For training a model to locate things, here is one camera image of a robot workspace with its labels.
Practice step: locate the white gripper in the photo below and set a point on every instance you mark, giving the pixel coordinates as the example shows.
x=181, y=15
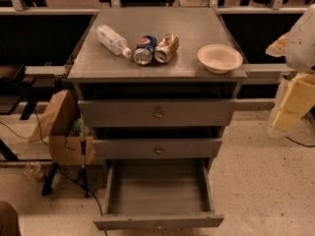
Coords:
x=301, y=46

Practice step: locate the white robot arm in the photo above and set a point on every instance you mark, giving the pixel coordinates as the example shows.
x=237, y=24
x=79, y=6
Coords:
x=298, y=48

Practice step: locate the middle grey drawer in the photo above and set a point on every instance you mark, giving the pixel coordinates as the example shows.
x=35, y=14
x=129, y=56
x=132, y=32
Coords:
x=156, y=148

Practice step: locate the grey drawer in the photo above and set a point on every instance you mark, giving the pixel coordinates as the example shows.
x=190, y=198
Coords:
x=157, y=113
x=156, y=148

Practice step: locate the grey metal drawer cabinet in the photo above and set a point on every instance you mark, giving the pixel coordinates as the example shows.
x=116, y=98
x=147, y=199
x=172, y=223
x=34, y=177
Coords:
x=97, y=74

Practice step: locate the blue pepsi can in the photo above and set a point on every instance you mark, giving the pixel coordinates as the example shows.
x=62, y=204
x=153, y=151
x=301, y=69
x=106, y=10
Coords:
x=145, y=48

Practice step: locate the open bottom drawer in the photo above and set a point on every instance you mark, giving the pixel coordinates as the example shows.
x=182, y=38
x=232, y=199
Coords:
x=157, y=194

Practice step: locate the top grey drawer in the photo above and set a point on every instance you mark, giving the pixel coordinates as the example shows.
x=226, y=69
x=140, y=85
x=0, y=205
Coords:
x=157, y=113

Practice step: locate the white paper bowl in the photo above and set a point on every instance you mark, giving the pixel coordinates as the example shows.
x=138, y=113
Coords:
x=219, y=58

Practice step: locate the clear plastic water bottle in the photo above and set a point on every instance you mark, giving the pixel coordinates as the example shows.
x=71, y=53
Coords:
x=113, y=41

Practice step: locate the brown cardboard box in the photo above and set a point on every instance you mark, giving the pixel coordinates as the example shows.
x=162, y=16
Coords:
x=56, y=124

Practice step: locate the clear glass jar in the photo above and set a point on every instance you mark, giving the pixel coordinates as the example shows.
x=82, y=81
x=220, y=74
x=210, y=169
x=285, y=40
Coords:
x=33, y=169

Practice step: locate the black stand at left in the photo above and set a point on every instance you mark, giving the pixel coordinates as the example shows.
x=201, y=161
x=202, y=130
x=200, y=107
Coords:
x=16, y=87

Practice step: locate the brown object bottom left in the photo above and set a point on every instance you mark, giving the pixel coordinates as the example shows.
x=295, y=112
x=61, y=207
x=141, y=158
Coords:
x=9, y=222

